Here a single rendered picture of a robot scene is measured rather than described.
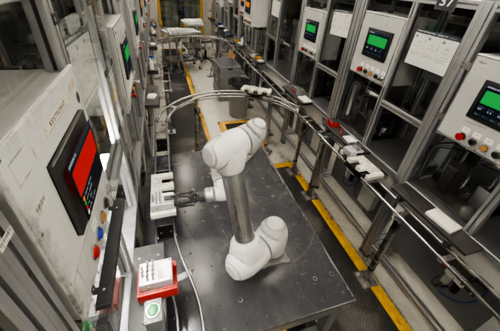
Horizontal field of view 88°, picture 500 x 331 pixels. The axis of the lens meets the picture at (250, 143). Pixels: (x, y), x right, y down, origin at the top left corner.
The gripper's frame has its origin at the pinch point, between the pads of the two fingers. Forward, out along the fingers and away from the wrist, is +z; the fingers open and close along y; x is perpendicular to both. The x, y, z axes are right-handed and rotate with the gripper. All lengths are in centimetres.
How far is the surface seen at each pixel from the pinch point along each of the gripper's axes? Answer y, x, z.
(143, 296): 6, 56, 12
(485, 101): 70, 36, -156
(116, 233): 46, 57, 14
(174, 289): 5, 56, 0
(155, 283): 10, 54, 7
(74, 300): 56, 81, 17
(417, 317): -90, 70, -166
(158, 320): 12, 69, 5
